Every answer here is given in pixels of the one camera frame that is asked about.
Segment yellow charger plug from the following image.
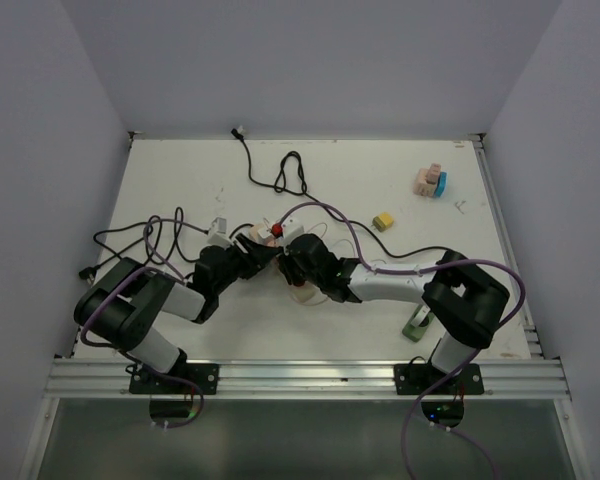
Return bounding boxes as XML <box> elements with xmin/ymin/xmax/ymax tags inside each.
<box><xmin>372</xmin><ymin>212</ymin><xmax>394</xmax><ymax>232</ymax></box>

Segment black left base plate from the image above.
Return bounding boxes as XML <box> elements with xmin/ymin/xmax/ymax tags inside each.
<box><xmin>125</xmin><ymin>363</ymin><xmax>220</xmax><ymax>395</ymax></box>

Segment brown plug on adapter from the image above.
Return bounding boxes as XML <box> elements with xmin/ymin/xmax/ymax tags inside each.
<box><xmin>425</xmin><ymin>163</ymin><xmax>442</xmax><ymax>184</ymax></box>

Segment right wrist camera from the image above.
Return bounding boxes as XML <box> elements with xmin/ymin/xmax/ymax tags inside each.
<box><xmin>270</xmin><ymin>216</ymin><xmax>305</xmax><ymax>241</ymax></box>

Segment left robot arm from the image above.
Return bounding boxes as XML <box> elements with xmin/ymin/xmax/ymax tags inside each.
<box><xmin>73</xmin><ymin>234</ymin><xmax>282</xmax><ymax>393</ymax></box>

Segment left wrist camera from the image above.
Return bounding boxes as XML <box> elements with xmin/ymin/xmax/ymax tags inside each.
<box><xmin>207</xmin><ymin>217</ymin><xmax>232</xmax><ymax>248</ymax></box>

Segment beige power strip red sockets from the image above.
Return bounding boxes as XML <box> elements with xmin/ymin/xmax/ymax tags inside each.
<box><xmin>248</xmin><ymin>223</ymin><xmax>328</xmax><ymax>306</ymax></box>

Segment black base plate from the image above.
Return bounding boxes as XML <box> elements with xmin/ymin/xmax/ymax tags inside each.
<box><xmin>393</xmin><ymin>363</ymin><xmax>485</xmax><ymax>396</ymax></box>
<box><xmin>125</xmin><ymin>363</ymin><xmax>220</xmax><ymax>395</ymax></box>

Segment beige cube socket adapter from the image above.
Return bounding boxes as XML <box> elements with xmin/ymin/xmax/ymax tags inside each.
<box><xmin>413</xmin><ymin>168</ymin><xmax>439</xmax><ymax>198</ymax></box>

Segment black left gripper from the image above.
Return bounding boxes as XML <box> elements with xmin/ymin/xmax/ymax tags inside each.
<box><xmin>213</xmin><ymin>232</ymin><xmax>274</xmax><ymax>295</ymax></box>

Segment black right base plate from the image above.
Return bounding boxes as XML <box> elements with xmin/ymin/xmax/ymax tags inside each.
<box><xmin>393</xmin><ymin>363</ymin><xmax>485</xmax><ymax>396</ymax></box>

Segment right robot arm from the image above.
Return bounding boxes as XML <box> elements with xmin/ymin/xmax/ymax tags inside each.
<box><xmin>279</xmin><ymin>234</ymin><xmax>510</xmax><ymax>393</ymax></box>

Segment blue round adapter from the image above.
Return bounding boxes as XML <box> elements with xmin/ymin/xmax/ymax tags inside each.
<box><xmin>433</xmin><ymin>171</ymin><xmax>447</xmax><ymax>198</ymax></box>

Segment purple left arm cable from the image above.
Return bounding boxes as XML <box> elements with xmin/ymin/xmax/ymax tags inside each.
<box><xmin>79</xmin><ymin>214</ymin><xmax>216</xmax><ymax>429</ymax></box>

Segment aluminium front rail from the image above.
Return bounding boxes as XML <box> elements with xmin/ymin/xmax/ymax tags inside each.
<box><xmin>43</xmin><ymin>358</ymin><xmax>570</xmax><ymax>400</ymax></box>

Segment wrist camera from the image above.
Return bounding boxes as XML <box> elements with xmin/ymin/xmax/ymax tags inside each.
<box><xmin>207</xmin><ymin>217</ymin><xmax>232</xmax><ymax>248</ymax></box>
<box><xmin>270</xmin><ymin>216</ymin><xmax>305</xmax><ymax>241</ymax></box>

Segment black power strip cord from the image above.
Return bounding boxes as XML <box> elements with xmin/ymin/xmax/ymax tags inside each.
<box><xmin>229</xmin><ymin>127</ymin><xmax>454</xmax><ymax>261</ymax></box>

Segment green power strip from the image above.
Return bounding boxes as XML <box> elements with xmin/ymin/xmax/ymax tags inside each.
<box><xmin>402</xmin><ymin>305</ymin><xmax>435</xmax><ymax>343</ymax></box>

